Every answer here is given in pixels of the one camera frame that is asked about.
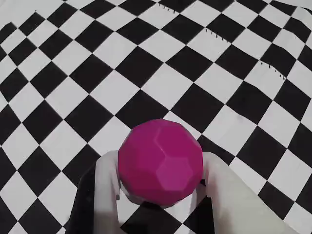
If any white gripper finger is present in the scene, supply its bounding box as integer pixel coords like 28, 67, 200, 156
201, 151, 300, 234

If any black white checkered cloth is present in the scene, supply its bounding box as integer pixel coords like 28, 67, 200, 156
0, 0, 312, 234

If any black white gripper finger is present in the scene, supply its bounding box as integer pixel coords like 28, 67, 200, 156
65, 150, 122, 234

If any pink faceted ball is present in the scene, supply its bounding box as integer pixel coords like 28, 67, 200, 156
117, 118, 204, 209

